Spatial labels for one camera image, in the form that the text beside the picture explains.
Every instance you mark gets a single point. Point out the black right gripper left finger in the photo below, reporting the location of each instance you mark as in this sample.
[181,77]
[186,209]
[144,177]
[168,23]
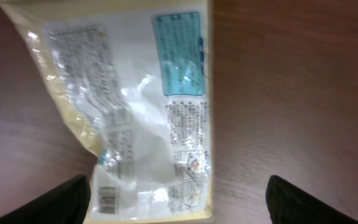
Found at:
[66,204]

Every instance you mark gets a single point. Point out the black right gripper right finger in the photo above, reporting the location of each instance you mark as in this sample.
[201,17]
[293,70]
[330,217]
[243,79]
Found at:
[288,204]

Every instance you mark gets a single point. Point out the yellow snack bag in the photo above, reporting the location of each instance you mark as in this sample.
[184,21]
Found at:
[131,80]

